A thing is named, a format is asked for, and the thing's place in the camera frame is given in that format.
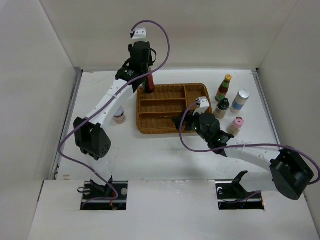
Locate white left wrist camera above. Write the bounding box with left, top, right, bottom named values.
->
left=130, top=27, right=147, bottom=42

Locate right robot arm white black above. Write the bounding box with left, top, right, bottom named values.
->
left=172, top=110, right=316, bottom=203

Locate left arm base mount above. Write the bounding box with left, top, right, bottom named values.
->
left=77, top=178, right=128, bottom=211

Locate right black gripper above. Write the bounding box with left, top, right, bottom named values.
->
left=172, top=107, right=211, bottom=143

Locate brown wicker divided basket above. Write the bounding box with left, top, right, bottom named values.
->
left=136, top=83, right=210, bottom=135

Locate white blue cylindrical shaker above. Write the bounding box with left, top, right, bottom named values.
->
left=229, top=89, right=250, bottom=114

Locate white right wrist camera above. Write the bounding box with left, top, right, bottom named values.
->
left=194, top=96, right=210, bottom=115

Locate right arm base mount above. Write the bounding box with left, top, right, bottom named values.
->
left=215, top=171, right=265, bottom=210

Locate small jar white lid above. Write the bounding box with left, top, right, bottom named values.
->
left=113, top=106, right=126, bottom=124

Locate pink cap spice shaker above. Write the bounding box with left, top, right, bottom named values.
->
left=226, top=116, right=245, bottom=136

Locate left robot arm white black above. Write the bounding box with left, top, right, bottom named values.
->
left=73, top=40, right=155, bottom=180

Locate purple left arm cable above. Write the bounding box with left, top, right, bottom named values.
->
left=57, top=19, right=171, bottom=210

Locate black cap pepper shaker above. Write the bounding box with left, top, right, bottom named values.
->
left=213, top=97, right=230, bottom=119

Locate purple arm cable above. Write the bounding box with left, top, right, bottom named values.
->
left=57, top=19, right=171, bottom=210
left=178, top=98, right=320, bottom=186

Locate red green sauce bottle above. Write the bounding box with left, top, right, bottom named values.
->
left=215, top=74, right=232, bottom=102

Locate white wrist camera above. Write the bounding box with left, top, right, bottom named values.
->
left=130, top=27, right=147, bottom=42
left=194, top=96, right=210, bottom=115

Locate dark soy sauce bottle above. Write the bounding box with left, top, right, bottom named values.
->
left=142, top=66, right=155, bottom=94

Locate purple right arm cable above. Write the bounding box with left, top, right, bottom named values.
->
left=178, top=98, right=320, bottom=186

